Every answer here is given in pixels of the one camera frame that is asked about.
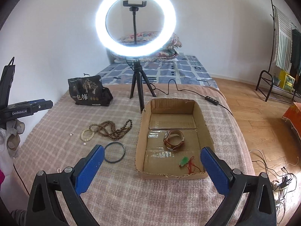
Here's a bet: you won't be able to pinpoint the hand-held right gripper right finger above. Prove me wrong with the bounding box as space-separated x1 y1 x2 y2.
200 147 277 226

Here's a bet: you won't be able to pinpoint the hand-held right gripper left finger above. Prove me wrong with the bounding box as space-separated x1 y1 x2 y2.
25 144 105 226

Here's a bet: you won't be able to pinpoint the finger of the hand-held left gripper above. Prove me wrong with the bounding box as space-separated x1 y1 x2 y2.
33 100 54 113
24 98 46 105

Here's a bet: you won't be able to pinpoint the dark blue bangle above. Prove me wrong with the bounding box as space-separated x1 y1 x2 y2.
103 142 126 163

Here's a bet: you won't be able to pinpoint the cream bead bracelet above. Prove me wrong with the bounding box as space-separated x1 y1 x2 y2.
81 128 95 142

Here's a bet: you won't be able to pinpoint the brown wooden bead necklace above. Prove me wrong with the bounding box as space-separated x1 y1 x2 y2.
89 119 133 141

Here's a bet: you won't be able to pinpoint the cardboard box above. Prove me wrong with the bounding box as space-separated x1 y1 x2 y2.
135 98 213 181

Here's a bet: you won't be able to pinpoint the person's left hand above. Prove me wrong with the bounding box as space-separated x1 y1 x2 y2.
0 119 26 158

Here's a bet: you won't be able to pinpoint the pink plaid blanket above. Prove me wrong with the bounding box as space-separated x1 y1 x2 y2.
13 83 256 226

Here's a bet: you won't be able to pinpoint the black printed snack bag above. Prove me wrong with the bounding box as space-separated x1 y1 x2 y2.
68 75 114 107

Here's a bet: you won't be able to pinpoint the brown leather wrist watch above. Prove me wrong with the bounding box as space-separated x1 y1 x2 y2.
163 130 185 151

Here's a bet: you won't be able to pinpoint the orange box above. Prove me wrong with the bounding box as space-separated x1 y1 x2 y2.
282 102 301 143

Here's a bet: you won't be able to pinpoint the black tripod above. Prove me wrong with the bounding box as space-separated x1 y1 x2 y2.
129 59 157 113

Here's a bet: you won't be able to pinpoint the black metal shoe rack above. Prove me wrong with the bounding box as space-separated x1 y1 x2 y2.
255 70 301 104

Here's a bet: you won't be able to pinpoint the blue patterned bed sheet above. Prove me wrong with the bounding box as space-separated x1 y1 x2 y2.
95 55 218 90

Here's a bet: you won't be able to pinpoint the yellow box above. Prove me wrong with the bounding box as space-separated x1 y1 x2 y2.
279 70 296 93

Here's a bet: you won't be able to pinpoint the black phone holder gooseneck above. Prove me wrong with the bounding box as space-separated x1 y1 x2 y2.
123 0 148 46

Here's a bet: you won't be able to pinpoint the folded floral quilt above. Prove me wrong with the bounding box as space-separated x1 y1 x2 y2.
110 31 183 63

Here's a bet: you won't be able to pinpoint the dark hanging clothes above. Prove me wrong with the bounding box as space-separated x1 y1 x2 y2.
290 28 301 76

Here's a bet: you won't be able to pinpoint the green striped cloth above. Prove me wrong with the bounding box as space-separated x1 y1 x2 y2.
273 7 294 69

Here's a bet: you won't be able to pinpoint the black metal coat rack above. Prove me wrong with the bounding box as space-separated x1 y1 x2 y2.
269 0 301 76

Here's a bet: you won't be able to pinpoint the green pendant with red cord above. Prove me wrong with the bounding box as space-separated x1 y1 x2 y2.
178 156 201 176

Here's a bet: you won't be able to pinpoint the tangle of floor cables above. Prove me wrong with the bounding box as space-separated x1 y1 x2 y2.
249 148 301 218

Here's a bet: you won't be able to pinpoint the black ring light cable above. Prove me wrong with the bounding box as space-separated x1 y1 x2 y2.
126 58 234 116

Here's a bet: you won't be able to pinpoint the white ring light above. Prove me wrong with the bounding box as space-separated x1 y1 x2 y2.
95 0 176 58

